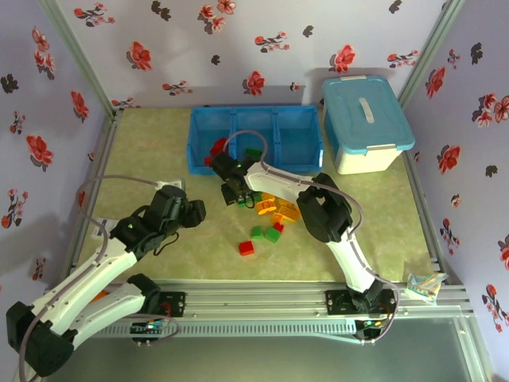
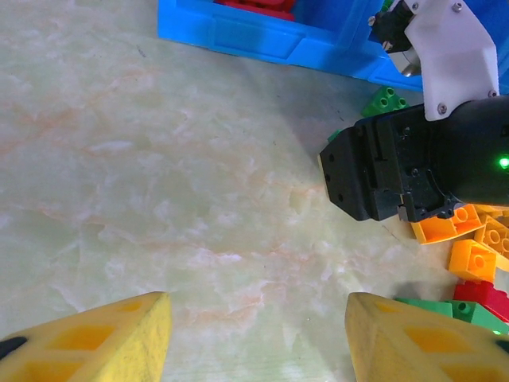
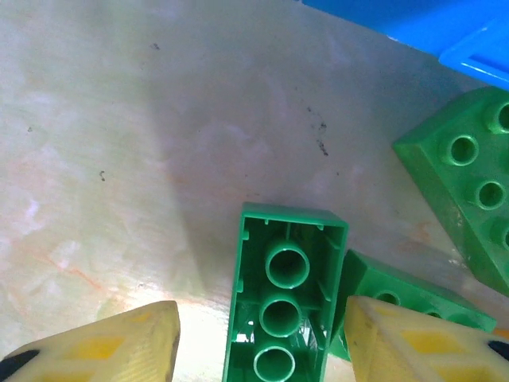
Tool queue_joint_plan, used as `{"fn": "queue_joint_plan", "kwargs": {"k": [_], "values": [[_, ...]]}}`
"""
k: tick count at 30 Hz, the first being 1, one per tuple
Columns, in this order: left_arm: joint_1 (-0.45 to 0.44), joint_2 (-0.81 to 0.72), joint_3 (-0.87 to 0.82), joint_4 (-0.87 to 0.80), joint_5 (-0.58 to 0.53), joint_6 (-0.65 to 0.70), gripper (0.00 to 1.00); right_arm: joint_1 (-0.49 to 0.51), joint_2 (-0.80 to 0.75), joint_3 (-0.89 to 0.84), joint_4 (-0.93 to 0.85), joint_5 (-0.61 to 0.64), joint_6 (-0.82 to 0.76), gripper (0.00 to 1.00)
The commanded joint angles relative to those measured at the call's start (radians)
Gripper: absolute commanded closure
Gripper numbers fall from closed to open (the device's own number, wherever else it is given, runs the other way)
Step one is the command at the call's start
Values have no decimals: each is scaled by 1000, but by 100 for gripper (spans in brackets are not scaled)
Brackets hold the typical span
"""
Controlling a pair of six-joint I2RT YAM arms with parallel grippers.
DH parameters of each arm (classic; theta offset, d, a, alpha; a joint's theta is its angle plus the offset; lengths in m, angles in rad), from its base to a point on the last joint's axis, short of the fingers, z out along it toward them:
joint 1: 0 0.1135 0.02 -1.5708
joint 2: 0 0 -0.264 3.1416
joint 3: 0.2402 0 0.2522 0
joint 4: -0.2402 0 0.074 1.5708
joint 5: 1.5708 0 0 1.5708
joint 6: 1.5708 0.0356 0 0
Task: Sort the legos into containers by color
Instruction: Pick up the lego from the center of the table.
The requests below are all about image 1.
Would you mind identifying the crumpled plastic bag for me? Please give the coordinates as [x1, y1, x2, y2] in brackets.
[404, 272, 449, 306]

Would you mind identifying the white paper label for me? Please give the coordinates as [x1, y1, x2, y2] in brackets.
[91, 216, 120, 240]

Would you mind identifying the white storage box base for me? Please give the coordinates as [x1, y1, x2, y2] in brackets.
[333, 143, 401, 176]

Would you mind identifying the grey left arm cable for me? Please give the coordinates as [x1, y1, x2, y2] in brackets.
[17, 174, 168, 379]

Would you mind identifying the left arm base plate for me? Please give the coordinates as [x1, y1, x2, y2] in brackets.
[158, 291, 187, 318]

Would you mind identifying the aluminium frame post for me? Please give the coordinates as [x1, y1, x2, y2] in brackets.
[397, 0, 468, 111]
[37, 0, 122, 120]

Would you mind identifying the grey slotted cable duct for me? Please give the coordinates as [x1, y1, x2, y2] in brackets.
[79, 320, 359, 339]

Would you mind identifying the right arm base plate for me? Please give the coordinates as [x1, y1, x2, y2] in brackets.
[324, 289, 398, 318]

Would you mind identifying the long aluminium frame rail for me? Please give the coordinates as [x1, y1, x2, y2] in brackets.
[67, 278, 476, 323]

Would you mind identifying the blue storage box lid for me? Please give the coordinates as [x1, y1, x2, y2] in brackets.
[321, 75, 417, 154]

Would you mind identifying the grey metal panel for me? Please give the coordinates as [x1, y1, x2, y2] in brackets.
[39, 316, 488, 382]

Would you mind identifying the aluminium side rail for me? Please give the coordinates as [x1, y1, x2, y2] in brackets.
[403, 150, 449, 282]
[65, 109, 124, 271]

